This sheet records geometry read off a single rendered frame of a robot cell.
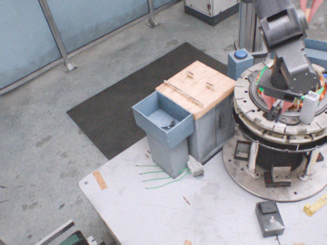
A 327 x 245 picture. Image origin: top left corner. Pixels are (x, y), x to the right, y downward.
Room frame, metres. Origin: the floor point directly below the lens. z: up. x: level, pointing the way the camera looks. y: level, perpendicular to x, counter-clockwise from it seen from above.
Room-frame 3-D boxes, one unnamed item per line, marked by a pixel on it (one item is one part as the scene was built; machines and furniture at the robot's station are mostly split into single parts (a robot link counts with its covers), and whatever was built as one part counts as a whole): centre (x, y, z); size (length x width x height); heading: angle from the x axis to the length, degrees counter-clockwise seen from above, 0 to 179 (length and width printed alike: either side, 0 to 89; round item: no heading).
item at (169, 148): (0.75, -0.01, 0.92); 0.17 x 0.11 x 0.28; 34
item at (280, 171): (0.58, -0.36, 0.85); 0.06 x 0.04 x 0.05; 79
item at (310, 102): (0.58, -0.39, 1.14); 0.03 x 0.03 x 0.09; 37
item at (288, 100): (0.57, -0.29, 1.21); 0.07 x 0.07 x 0.09; 52
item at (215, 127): (0.83, -0.13, 0.91); 0.19 x 0.19 x 0.26; 34
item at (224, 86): (0.84, -0.13, 1.05); 0.20 x 0.19 x 0.02; 124
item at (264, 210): (0.46, -0.27, 0.81); 0.10 x 0.06 x 0.06; 178
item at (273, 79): (0.56, -0.29, 1.28); 0.10 x 0.07 x 0.07; 52
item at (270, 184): (0.58, -0.35, 0.81); 0.08 x 0.05 x 0.02; 79
